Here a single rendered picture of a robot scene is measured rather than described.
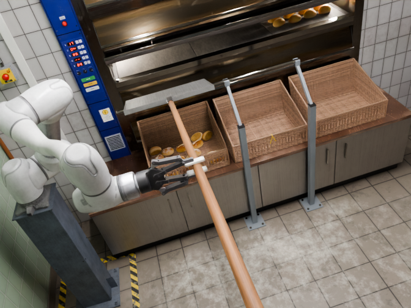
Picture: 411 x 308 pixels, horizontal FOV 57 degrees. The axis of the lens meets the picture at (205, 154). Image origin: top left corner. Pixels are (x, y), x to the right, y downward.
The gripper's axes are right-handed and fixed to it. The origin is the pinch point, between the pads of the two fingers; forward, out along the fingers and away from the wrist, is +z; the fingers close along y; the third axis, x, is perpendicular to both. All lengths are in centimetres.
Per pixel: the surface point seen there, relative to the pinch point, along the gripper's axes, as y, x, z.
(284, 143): 58, -120, 71
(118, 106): 9, -157, -34
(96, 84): -12, -147, -42
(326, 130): 58, -121, 103
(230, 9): -36, -141, 57
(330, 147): 72, -119, 104
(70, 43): -42, -138, -47
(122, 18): -48, -142, -13
